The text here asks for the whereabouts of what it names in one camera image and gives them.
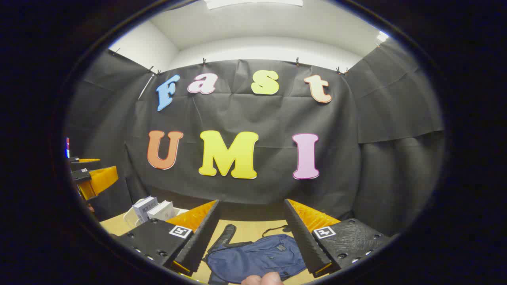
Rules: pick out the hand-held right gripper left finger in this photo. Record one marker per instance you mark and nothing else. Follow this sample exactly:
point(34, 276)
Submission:
point(200, 245)

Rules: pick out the ceiling light panel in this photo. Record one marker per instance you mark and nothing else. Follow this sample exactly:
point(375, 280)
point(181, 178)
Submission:
point(253, 3)
point(382, 37)

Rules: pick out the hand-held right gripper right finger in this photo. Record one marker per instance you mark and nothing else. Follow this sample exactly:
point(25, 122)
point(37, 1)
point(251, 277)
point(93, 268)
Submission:
point(303, 241)

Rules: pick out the bright coloured screen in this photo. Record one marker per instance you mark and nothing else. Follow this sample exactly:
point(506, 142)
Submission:
point(67, 148)

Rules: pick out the white plastic bookshelf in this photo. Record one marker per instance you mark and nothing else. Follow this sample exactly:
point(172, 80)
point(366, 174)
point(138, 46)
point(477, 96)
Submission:
point(128, 218)

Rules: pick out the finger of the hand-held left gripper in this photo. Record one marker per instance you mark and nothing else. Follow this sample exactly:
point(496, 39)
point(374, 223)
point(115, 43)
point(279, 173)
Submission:
point(85, 166)
point(101, 180)

